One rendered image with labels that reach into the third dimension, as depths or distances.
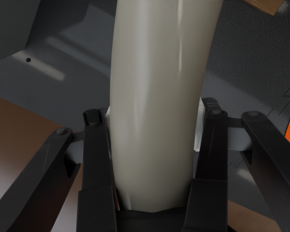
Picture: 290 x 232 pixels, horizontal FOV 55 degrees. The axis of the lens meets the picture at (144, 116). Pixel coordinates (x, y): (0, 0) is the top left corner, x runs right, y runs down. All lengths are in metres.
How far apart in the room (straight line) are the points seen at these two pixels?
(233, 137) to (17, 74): 1.18
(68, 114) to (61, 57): 0.25
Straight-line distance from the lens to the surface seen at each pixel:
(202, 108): 0.16
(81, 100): 1.21
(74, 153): 0.16
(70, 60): 1.17
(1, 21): 0.97
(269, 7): 0.98
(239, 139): 0.16
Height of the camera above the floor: 1.07
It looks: 63 degrees down
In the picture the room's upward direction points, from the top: 167 degrees counter-clockwise
